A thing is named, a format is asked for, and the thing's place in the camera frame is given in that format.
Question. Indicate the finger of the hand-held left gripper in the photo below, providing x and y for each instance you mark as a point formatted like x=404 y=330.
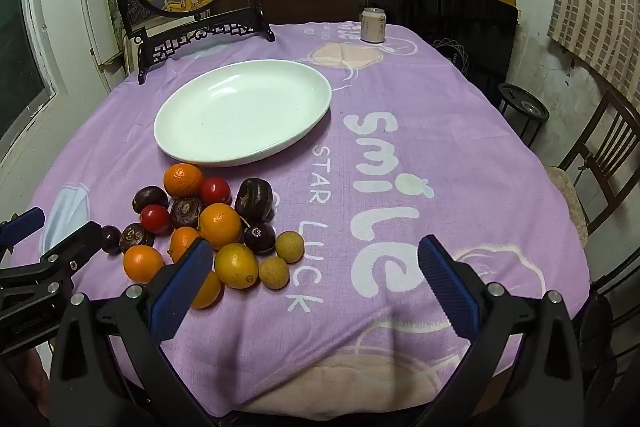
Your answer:
x=22 y=223
x=75 y=247

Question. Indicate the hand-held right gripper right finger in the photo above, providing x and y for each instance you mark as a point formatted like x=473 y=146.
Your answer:
x=445 y=282

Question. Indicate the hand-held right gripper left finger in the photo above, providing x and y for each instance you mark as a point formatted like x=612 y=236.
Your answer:
x=182 y=279

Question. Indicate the small mandarin orange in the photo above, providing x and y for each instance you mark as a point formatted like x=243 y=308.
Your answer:
x=209 y=292
x=143 y=263
x=181 y=242

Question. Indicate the yellow-orange kumquat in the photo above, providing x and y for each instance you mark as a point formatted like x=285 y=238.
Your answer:
x=236 y=265

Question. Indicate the dimpled mandarin orange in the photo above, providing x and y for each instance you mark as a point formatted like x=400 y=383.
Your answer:
x=183 y=179
x=220 y=225

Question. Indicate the tan longan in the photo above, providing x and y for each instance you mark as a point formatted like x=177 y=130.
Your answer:
x=290 y=247
x=273 y=272

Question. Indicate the large dark water chestnut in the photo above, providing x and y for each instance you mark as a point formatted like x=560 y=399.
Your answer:
x=254 y=198

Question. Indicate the white oval plate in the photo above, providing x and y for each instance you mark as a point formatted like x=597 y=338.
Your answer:
x=240 y=117

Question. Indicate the purple printed tablecloth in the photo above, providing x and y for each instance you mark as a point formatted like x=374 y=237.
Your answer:
x=410 y=147

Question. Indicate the beige chair cushion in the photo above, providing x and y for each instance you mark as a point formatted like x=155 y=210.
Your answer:
x=567 y=202

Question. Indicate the window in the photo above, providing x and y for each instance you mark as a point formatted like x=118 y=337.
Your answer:
x=20 y=57

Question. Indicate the black round stand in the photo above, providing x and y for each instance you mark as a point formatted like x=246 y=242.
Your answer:
x=522 y=107

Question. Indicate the brown slatted wooden chair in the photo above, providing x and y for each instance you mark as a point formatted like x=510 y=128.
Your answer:
x=607 y=142

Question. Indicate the pale pink drink can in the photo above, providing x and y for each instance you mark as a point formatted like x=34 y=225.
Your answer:
x=373 y=26

